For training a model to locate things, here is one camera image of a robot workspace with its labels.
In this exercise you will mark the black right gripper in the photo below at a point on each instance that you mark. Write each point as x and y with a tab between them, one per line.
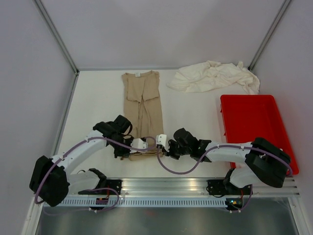
170	142

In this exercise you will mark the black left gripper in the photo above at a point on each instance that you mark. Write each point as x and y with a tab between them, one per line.
124	154

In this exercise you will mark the beige t shirt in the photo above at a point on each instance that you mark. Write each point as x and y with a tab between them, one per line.
142	103

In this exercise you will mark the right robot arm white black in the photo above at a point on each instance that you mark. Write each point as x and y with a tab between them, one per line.
260	160

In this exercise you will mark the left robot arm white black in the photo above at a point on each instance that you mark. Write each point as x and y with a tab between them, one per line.
53	178

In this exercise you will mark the red plastic bin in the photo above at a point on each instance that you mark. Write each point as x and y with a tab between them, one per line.
246	117

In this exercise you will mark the cream white t shirt pile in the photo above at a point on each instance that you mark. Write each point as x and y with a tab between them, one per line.
211	75

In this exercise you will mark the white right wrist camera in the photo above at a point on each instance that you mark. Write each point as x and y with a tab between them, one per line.
161	141

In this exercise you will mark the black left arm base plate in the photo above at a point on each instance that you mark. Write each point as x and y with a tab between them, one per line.
110	187

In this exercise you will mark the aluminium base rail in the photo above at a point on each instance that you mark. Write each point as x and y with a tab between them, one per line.
187	187

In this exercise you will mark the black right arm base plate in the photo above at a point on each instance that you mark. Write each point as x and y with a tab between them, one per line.
217	189

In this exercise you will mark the white slotted cable duct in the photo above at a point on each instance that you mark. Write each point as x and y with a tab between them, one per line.
165	202

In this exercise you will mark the right aluminium frame post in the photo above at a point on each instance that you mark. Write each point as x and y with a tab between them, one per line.
270	32

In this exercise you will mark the aluminium frame post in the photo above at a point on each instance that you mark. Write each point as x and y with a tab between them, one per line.
270	32
56	35

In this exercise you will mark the left aluminium frame post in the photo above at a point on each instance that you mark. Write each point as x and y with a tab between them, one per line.
56	35

